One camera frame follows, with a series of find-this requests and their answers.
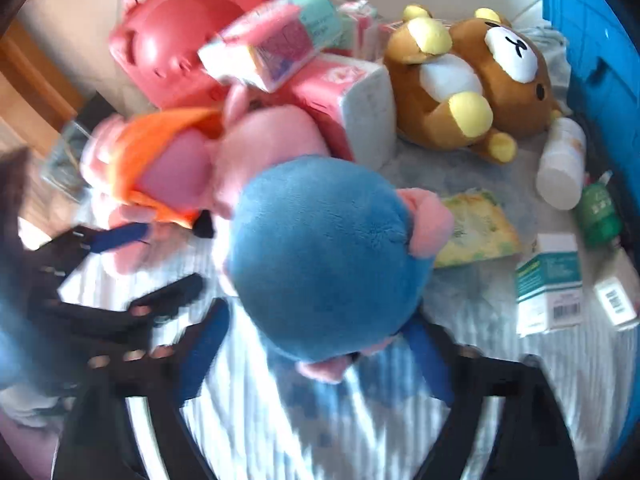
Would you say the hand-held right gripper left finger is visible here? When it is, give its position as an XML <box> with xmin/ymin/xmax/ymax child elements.
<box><xmin>52</xmin><ymin>297</ymin><xmax>233</xmax><ymax>480</ymax></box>

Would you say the red bear carry case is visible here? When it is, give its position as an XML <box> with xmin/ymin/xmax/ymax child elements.
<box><xmin>109</xmin><ymin>0</ymin><xmax>301</xmax><ymax>111</ymax></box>

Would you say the pink white tissue pack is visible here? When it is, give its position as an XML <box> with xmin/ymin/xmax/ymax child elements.
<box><xmin>285</xmin><ymin>52</ymin><xmax>398</xmax><ymax>171</ymax></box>

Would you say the black gift box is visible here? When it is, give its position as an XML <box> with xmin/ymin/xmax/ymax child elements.
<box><xmin>42</xmin><ymin>95</ymin><xmax>116</xmax><ymax>201</ymax></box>

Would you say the small pink tissue pack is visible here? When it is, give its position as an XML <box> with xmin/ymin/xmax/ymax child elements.
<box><xmin>340</xmin><ymin>0</ymin><xmax>381</xmax><ymax>58</ymax></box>

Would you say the blue plastic crate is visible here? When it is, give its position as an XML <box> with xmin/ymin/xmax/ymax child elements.
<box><xmin>537</xmin><ymin>0</ymin><xmax>640</xmax><ymax>181</ymax></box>

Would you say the white teal medicine box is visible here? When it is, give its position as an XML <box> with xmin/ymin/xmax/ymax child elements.
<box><xmin>515</xmin><ymin>232</ymin><xmax>585</xmax><ymax>338</ymax></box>

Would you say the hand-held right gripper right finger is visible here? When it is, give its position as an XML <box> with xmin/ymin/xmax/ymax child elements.
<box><xmin>400</xmin><ymin>317</ymin><xmax>581</xmax><ymax>480</ymax></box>

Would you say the white barcode box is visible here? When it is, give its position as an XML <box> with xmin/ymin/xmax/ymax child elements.
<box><xmin>592</xmin><ymin>250</ymin><xmax>640</xmax><ymax>332</ymax></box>

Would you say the green jar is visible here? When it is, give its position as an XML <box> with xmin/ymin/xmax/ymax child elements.
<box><xmin>572</xmin><ymin>170</ymin><xmax>623</xmax><ymax>248</ymax></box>

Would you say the pink teal tissue pack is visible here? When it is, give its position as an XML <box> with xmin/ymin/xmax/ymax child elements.
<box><xmin>197</xmin><ymin>0</ymin><xmax>346</xmax><ymax>93</ymax></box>

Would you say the white plastic bottle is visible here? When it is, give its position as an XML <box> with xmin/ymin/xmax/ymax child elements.
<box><xmin>536</xmin><ymin>116</ymin><xmax>587</xmax><ymax>211</ymax></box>

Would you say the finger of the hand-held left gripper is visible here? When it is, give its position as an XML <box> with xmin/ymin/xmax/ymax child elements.
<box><xmin>127</xmin><ymin>272</ymin><xmax>206</xmax><ymax>322</ymax></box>
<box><xmin>72</xmin><ymin>221</ymin><xmax>157</xmax><ymax>257</ymax></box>

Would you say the pink pig plush orange dress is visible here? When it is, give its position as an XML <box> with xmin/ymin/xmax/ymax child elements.
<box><xmin>80</xmin><ymin>85</ymin><xmax>331</xmax><ymax>281</ymax></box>

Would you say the yellow patterned wipes pack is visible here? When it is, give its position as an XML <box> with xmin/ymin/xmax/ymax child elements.
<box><xmin>432</xmin><ymin>189</ymin><xmax>523</xmax><ymax>268</ymax></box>

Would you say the blue pig plush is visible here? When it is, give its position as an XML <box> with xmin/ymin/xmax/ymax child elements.
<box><xmin>220</xmin><ymin>155</ymin><xmax>456</xmax><ymax>386</ymax></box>

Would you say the wooden frame post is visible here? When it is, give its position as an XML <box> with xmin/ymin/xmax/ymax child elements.
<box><xmin>0</xmin><ymin>20</ymin><xmax>86</xmax><ymax>161</ymax></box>

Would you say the brown bear plush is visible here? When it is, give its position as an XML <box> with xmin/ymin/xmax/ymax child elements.
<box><xmin>384</xmin><ymin>4</ymin><xmax>563</xmax><ymax>163</ymax></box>

